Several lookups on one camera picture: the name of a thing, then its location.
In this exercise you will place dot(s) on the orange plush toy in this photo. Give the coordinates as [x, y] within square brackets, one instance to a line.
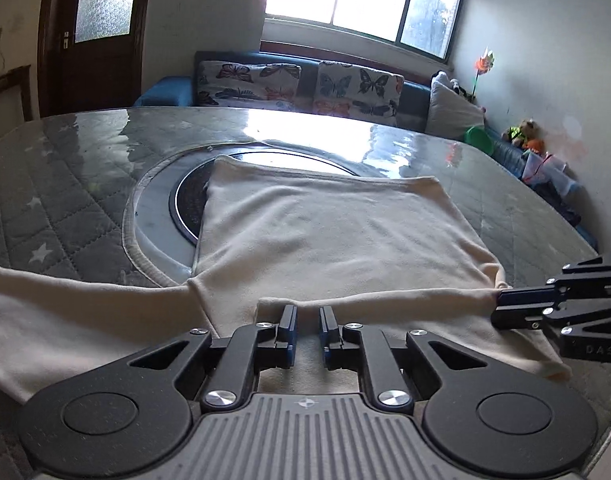
[534, 146]

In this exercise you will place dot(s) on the brown teddy bear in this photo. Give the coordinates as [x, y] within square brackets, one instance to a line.
[520, 132]

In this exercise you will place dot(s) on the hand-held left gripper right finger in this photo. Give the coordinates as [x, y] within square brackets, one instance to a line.
[327, 329]

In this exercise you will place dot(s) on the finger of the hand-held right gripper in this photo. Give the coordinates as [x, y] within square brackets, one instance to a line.
[520, 319]
[525, 297]

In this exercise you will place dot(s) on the clear plastic bag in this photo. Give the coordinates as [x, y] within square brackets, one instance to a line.
[550, 175]

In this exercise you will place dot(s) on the brown wooden ledge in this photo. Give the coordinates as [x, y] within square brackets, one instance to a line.
[295, 49]

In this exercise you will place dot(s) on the butterfly print cushion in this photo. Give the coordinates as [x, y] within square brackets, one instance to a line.
[245, 85]
[355, 90]

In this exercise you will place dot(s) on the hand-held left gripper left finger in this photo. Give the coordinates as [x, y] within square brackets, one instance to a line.
[288, 327]

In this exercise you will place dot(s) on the brown wooden door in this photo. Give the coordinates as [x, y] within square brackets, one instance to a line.
[100, 75]

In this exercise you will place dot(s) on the black white plush toy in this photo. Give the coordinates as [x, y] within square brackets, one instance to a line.
[455, 87]

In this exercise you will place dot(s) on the cream garment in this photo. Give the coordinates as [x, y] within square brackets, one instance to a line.
[335, 240]

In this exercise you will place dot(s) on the blue sofa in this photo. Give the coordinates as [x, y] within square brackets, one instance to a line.
[170, 90]

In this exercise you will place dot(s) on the round black induction cooktop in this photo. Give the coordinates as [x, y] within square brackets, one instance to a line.
[188, 205]

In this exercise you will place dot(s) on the black bag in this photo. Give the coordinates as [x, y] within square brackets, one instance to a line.
[570, 212]

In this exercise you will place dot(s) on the grey pillow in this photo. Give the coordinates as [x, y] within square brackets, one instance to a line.
[450, 110]

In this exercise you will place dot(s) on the green plastic basin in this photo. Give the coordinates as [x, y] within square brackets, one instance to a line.
[480, 140]

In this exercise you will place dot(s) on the colourful pinwheel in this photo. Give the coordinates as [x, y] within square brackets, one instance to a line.
[485, 62]

